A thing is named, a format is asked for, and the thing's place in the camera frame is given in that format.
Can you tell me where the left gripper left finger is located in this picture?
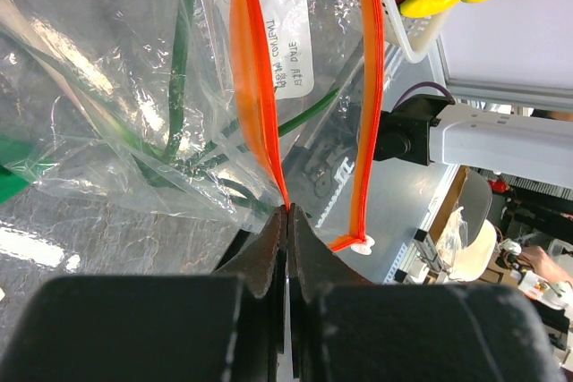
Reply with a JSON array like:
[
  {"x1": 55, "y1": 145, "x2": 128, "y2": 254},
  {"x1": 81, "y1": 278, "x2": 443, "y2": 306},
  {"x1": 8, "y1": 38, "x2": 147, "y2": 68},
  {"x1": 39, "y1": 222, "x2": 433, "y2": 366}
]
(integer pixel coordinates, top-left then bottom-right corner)
[{"x1": 1, "y1": 207, "x2": 287, "y2": 381}]

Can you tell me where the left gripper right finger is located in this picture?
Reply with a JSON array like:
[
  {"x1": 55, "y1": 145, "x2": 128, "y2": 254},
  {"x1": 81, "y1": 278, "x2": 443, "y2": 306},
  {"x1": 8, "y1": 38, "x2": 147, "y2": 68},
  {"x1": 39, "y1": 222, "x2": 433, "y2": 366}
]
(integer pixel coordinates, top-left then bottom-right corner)
[{"x1": 286, "y1": 206, "x2": 565, "y2": 381}]

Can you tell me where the green onion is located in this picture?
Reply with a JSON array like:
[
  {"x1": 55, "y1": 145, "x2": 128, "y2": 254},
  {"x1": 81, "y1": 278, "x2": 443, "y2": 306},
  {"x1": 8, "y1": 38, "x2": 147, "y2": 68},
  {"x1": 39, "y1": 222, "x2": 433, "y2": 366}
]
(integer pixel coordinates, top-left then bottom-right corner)
[{"x1": 111, "y1": 0, "x2": 341, "y2": 217}]

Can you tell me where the clear zip top bag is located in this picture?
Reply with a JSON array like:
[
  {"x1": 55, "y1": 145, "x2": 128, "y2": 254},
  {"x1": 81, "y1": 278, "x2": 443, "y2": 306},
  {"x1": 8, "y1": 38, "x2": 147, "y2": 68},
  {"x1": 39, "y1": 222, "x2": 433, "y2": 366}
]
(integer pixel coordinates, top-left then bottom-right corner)
[{"x1": 1, "y1": 0, "x2": 385, "y2": 251}]

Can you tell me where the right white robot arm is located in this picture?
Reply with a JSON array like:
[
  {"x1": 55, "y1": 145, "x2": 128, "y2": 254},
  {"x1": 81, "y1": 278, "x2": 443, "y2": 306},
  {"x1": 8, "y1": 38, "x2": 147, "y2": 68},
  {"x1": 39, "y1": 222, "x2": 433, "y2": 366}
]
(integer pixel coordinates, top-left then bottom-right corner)
[{"x1": 373, "y1": 95, "x2": 572, "y2": 189}]

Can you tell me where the person forearm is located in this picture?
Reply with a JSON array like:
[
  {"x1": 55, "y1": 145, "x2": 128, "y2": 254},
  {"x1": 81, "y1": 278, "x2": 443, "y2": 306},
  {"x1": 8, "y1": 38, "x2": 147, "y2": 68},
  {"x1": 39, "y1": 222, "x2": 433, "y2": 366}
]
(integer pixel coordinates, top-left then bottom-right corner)
[{"x1": 520, "y1": 246, "x2": 572, "y2": 284}]

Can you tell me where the green t-shirt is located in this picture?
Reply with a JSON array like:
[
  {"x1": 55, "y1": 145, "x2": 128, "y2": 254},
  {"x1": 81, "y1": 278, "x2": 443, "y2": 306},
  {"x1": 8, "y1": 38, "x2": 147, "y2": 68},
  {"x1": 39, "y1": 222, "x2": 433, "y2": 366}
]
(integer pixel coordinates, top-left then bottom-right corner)
[{"x1": 1, "y1": 136, "x2": 47, "y2": 203}]

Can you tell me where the white plastic basket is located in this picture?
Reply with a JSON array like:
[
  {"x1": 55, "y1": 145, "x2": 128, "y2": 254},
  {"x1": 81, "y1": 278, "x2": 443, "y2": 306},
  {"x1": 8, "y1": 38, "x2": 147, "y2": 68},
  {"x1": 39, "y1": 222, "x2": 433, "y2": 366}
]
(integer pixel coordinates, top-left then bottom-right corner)
[{"x1": 381, "y1": 0, "x2": 450, "y2": 64}]

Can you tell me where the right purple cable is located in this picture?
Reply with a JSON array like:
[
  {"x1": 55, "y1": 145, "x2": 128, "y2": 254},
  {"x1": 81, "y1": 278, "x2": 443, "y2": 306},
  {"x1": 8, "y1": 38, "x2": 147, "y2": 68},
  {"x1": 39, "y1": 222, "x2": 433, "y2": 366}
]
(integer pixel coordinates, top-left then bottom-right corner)
[{"x1": 393, "y1": 81, "x2": 456, "y2": 110}]

